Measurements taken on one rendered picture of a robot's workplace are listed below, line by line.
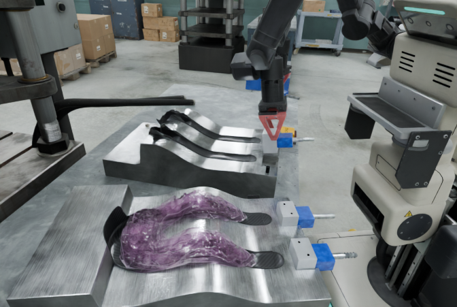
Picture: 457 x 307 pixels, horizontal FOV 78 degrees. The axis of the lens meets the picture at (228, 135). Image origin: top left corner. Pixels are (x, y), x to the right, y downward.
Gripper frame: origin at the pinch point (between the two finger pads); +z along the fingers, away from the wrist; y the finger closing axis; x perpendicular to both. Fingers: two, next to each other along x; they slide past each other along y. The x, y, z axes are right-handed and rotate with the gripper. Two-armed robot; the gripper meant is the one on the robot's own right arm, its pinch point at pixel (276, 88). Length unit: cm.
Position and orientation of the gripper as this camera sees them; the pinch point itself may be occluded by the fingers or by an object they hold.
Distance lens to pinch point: 118.8
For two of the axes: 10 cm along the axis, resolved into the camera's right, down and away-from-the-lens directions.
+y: -5.8, 3.6, -7.3
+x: 8.2, 3.0, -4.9
